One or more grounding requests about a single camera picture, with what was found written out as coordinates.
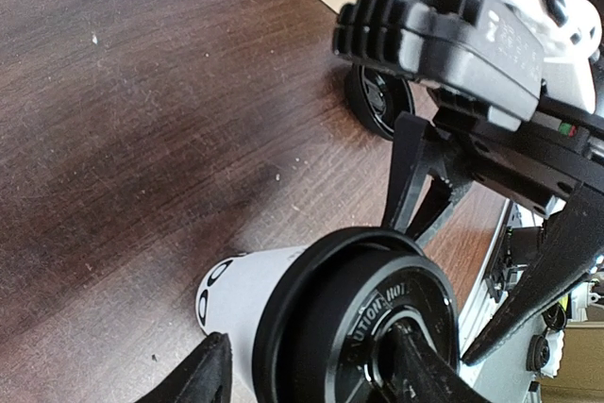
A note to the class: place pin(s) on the white paper coffee cup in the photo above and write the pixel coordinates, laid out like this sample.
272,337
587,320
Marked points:
232,296

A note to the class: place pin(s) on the black plastic cup lid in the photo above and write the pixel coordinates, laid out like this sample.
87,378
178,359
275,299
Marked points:
321,336

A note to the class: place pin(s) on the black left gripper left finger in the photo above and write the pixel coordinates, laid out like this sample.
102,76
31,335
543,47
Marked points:
205,375

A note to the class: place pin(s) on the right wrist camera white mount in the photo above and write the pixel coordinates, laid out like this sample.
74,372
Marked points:
502,56

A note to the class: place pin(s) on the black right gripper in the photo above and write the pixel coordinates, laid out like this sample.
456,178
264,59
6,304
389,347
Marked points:
553,156

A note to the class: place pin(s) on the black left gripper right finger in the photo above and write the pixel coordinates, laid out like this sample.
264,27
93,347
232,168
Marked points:
419,373

